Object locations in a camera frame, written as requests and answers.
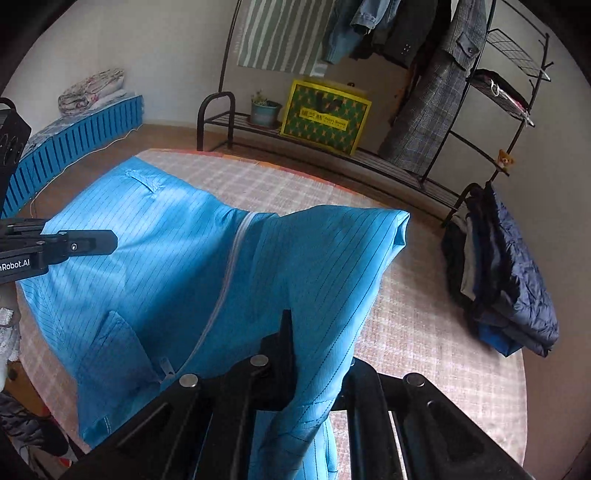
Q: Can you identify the grey folded garment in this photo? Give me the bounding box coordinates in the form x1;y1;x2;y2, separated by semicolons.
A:
459;217;481;301

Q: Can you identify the grey patterned mattress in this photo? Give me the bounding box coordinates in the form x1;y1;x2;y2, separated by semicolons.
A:
23;106;116;153

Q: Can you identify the pink plaid blanket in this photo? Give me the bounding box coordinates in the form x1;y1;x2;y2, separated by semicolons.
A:
16;148;527;467

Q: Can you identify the teal denim jacket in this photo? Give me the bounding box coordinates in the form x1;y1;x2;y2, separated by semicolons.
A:
321;0;370;65

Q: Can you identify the light blue striped jacket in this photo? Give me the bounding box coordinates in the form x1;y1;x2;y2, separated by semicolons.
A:
16;154;411;480

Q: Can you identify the grey plaid coat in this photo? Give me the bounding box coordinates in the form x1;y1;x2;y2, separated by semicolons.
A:
379;0;490;171

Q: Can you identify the grey patterned cloth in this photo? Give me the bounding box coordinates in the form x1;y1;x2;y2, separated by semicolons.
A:
0;392;70;462

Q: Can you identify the blue folded garment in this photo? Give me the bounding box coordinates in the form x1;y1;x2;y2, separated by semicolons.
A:
478;323;525;357

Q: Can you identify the black coat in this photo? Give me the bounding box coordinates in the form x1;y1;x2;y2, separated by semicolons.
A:
351;0;451;70

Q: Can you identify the dark folded clothes pile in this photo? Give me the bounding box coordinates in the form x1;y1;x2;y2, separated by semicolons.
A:
473;68;536;127

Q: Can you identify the grey white striped cloth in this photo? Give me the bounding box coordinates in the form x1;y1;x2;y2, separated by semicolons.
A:
235;0;335;75

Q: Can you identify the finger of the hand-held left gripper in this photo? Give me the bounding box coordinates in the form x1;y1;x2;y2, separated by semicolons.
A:
41;230;117;267

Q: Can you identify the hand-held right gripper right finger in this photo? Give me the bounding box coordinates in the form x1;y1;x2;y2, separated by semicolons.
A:
330;359;536;480

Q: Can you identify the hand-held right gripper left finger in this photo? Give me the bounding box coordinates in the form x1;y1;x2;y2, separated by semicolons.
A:
60;309;296;480

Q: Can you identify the floral folded bedding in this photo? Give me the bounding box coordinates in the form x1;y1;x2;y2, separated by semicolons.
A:
58;68;127;116

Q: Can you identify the black metal clothes rack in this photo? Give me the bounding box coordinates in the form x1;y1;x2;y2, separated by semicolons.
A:
196;0;552;227

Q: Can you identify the yellow green patterned box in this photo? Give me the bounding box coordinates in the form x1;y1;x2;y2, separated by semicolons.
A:
279;78;372;157

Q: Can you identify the small brown teddy bear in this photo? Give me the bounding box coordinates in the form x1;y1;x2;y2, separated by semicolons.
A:
495;148;517;174

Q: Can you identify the small potted plant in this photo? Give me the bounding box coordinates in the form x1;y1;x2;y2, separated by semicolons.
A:
249;89;282;126

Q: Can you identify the navy quilted jacket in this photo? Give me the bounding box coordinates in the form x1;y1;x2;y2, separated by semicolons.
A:
471;182;560;358

